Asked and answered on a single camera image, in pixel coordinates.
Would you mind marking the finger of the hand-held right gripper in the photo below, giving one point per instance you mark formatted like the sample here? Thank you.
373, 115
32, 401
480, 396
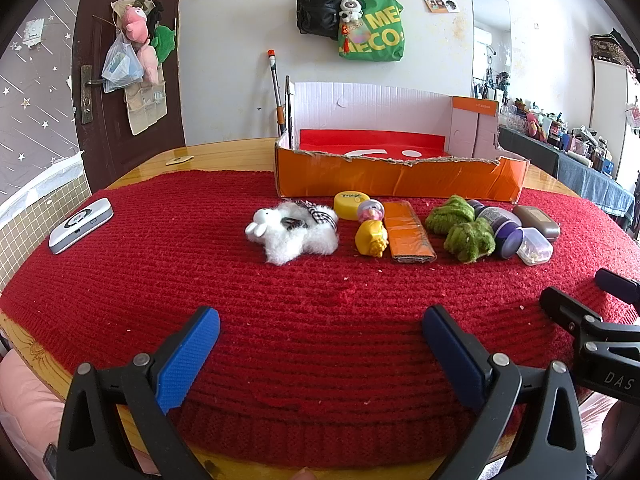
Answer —
620, 285
565, 307

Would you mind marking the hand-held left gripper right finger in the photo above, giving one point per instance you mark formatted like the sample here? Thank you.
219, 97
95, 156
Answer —
455, 360

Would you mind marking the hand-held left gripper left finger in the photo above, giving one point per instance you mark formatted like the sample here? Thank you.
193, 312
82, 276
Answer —
187, 360

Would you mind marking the clear plastic box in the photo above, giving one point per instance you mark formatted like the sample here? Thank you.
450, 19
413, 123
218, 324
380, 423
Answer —
536, 249

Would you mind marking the grey case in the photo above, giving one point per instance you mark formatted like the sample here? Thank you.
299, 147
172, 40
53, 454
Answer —
540, 220

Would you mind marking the purple bottle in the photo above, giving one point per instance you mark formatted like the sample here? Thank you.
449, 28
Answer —
495, 216

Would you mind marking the yellow duck toy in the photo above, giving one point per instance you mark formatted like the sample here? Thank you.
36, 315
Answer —
371, 240

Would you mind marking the white plush sheep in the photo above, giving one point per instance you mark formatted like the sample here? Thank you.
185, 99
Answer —
295, 240

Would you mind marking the small pink capsule toy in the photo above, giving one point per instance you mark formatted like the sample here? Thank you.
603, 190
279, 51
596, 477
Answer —
371, 211

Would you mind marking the yellow round lid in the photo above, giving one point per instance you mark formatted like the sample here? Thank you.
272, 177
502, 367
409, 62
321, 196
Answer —
351, 206

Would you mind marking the orange cardboard box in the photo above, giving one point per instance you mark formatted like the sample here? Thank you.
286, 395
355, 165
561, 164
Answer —
400, 180

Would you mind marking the side table with dark cloth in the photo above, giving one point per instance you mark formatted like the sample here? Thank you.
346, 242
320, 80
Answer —
585, 180

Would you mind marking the red knitted blanket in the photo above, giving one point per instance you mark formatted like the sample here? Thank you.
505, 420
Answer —
300, 320

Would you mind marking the row of figurines and bottles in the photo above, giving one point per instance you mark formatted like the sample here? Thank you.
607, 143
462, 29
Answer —
560, 130

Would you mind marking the pink cloth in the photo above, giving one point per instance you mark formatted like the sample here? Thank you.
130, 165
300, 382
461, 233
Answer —
25, 400

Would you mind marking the white portable router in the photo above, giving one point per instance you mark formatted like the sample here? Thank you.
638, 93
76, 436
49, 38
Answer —
80, 225

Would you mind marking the small cream tag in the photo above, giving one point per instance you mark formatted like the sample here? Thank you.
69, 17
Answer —
179, 160

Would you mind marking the dark brown door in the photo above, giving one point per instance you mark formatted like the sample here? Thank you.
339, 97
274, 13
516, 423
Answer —
100, 150

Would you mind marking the leopard print cloth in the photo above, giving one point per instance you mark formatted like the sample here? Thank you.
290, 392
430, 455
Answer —
612, 50

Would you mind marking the plastic bags on door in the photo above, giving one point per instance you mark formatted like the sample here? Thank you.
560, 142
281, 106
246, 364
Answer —
142, 105

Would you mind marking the pink plush toy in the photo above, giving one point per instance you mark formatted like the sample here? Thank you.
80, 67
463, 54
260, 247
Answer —
149, 62

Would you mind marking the clear plastic bag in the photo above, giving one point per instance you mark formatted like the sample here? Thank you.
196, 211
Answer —
120, 67

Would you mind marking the green plush toy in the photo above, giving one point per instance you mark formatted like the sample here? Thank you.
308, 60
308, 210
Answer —
165, 42

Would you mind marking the green tote bag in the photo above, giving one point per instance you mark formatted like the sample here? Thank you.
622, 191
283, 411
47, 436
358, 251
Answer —
382, 30

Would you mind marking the red hanging charm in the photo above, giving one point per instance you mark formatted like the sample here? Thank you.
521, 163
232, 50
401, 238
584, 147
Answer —
352, 37

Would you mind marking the pink plush pig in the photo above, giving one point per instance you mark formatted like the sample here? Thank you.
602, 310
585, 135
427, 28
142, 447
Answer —
135, 22

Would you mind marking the black backpack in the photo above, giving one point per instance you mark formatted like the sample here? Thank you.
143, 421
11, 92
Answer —
317, 7

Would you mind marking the wall mirror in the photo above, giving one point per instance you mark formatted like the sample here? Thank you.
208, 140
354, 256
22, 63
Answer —
490, 35

